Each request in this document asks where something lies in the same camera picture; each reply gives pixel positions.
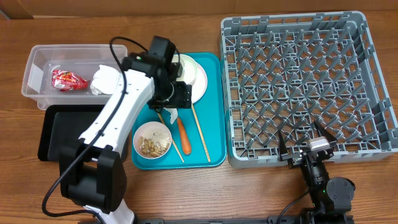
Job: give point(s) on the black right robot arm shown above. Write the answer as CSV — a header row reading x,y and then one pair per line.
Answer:
x,y
331,197

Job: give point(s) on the white round plate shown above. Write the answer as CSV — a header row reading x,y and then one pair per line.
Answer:
x,y
200,85

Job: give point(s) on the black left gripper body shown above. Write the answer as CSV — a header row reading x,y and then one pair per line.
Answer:
x,y
171,94

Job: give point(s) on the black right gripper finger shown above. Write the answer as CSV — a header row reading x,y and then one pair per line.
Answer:
x,y
323,132
282,147

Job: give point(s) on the orange carrot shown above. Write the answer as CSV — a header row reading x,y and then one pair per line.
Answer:
x,y
186,146

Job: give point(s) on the clear plastic waste bin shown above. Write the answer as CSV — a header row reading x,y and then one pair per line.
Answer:
x,y
81,59

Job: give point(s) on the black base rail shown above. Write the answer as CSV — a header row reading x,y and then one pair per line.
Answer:
x,y
214,221

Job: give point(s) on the black waste tray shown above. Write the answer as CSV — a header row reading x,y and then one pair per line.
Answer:
x,y
63,123

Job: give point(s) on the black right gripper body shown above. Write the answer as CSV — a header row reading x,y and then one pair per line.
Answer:
x,y
294,159

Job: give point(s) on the red snack wrapper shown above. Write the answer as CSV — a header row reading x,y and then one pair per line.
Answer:
x,y
67,81

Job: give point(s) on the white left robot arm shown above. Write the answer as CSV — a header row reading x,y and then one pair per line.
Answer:
x,y
92,174

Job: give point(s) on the white tissue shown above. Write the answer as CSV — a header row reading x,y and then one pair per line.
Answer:
x,y
105,80

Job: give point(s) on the white bowl on plate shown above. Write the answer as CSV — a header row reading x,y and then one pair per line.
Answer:
x,y
187,73

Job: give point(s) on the left wooden chopstick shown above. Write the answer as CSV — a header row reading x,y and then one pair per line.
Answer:
x,y
173,142

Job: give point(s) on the grey dishwasher rack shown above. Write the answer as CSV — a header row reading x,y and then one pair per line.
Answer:
x,y
282,73

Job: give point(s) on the right wooden chopstick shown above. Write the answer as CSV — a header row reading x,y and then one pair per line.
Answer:
x,y
200,133

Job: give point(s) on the wooden chopstick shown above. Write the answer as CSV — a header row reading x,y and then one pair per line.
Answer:
x,y
173,142
200,133

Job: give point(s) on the teal plastic tray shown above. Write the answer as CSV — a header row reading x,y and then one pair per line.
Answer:
x,y
210,112

